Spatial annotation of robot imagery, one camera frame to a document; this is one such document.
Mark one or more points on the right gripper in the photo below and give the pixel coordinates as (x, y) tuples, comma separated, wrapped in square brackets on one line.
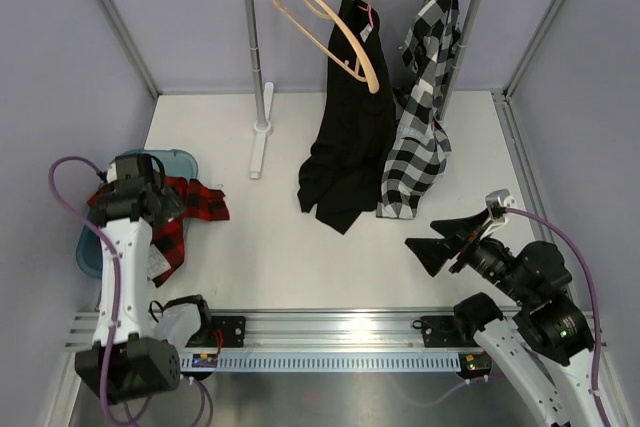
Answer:
[(433, 252)]

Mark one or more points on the red black plaid shirt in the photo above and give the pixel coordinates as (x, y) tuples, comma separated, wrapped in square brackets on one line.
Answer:
[(200, 202)]

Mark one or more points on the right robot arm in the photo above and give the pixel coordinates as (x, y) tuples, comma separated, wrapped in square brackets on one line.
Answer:
[(549, 350)]

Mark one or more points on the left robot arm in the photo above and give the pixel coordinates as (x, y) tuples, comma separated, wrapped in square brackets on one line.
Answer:
[(132, 357)]

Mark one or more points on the white black plaid shirt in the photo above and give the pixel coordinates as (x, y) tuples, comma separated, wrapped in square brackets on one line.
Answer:
[(421, 147)]

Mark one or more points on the teal plastic bin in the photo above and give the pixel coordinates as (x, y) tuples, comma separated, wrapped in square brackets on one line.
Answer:
[(177, 163)]

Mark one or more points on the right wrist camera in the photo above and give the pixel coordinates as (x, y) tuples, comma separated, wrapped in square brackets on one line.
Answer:
[(497, 203)]

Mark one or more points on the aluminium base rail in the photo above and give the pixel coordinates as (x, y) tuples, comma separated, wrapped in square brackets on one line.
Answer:
[(339, 331)]

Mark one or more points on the white cable duct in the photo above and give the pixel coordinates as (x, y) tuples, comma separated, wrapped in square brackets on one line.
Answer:
[(238, 362)]

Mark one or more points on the right aluminium frame post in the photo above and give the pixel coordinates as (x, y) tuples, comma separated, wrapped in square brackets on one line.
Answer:
[(533, 46)]

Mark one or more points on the aluminium frame post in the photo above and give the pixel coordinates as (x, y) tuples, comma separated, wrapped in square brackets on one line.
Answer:
[(129, 47), (533, 46)]

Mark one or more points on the left aluminium frame post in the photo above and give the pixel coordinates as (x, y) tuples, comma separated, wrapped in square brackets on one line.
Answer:
[(129, 47)]

